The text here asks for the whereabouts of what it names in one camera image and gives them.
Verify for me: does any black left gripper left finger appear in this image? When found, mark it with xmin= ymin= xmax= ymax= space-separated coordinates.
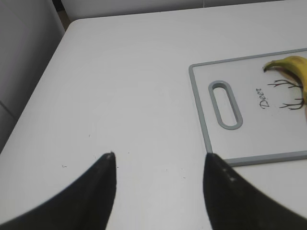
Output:
xmin=0 ymin=152 xmax=117 ymax=230

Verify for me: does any white deer cutting board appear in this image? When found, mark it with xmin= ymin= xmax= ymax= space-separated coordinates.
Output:
xmin=189 ymin=48 xmax=307 ymax=166

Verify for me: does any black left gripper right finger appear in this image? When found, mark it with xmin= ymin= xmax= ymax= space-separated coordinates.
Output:
xmin=203 ymin=153 xmax=307 ymax=230

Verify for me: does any yellow banana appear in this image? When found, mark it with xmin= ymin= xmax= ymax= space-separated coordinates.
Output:
xmin=262 ymin=56 xmax=307 ymax=110

